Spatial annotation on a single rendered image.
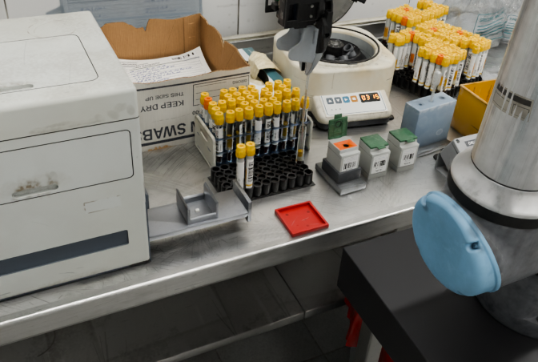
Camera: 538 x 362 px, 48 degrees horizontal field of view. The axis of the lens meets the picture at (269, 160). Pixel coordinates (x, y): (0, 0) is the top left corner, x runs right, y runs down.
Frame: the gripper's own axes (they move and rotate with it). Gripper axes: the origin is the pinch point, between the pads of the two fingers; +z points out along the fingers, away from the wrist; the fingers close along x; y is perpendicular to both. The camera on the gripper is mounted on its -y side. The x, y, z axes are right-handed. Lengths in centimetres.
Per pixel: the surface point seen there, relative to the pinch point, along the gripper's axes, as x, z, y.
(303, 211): 11.0, 21.8, 4.7
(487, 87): -2.5, 13.7, -46.6
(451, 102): 2.2, 12.0, -32.1
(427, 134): 2.7, 18.3, -27.4
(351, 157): 7.2, 15.7, -6.3
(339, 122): 2.0, 11.4, -6.5
